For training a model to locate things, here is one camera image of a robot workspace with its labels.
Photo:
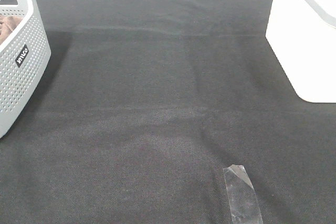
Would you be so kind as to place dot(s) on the brown terry towel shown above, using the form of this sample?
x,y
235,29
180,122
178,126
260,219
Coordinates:
x,y
8,25

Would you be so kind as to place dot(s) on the black fabric table mat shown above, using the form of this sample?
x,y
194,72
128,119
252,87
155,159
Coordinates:
x,y
145,102

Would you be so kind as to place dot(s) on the clear adhesive tape strip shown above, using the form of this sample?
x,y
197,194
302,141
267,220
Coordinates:
x,y
243,203

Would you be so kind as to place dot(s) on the grey perforated laundry basket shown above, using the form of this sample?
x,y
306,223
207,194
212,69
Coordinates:
x,y
24,57

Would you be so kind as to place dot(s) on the white plastic storage bin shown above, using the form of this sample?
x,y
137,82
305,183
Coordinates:
x,y
302,35

